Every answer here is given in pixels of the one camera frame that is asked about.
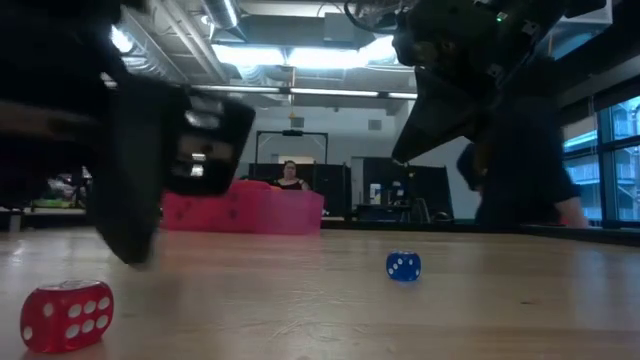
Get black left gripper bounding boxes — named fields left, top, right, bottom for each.
left=94, top=79, right=176, bottom=265

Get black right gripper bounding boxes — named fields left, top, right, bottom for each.
left=391, top=0, right=566, bottom=164

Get small red translucent die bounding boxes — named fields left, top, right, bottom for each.
left=19, top=279, right=115, bottom=354

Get small blue die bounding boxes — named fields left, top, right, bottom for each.
left=385, top=250, right=422, bottom=283

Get black background cabinets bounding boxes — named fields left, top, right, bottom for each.
left=352, top=157, right=454, bottom=221

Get person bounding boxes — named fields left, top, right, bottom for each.
left=271, top=159, right=312, bottom=192
left=455, top=94, right=590, bottom=230

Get long ceiling light strip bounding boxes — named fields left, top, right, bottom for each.
left=189, top=84, right=419, bottom=100

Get pink translucent plastic bin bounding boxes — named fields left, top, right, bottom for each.
left=160, top=188, right=325, bottom=236

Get large glass window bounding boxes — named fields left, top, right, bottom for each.
left=562, top=94, right=640, bottom=224

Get black aluminium table frame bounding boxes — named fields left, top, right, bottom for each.
left=0, top=207, right=640, bottom=247

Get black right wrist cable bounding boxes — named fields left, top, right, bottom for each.
left=343, top=0, right=401, bottom=35

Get black background rig frame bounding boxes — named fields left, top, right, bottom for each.
left=253, top=128, right=330, bottom=166

